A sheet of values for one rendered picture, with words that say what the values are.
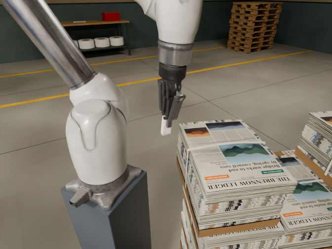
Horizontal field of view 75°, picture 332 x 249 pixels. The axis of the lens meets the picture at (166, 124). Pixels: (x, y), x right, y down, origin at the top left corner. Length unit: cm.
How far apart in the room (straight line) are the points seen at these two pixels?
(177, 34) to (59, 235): 171
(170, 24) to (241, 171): 47
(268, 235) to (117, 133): 64
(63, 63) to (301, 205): 99
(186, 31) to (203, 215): 53
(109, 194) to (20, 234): 146
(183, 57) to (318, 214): 77
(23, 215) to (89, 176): 159
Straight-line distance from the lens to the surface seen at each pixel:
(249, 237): 89
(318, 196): 111
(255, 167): 75
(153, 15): 68
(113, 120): 60
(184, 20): 53
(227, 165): 73
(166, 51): 55
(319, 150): 117
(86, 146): 59
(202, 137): 83
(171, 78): 58
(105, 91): 75
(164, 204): 196
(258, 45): 756
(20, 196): 238
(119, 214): 73
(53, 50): 75
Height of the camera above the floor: 153
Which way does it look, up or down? 31 degrees down
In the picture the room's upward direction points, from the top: straight up
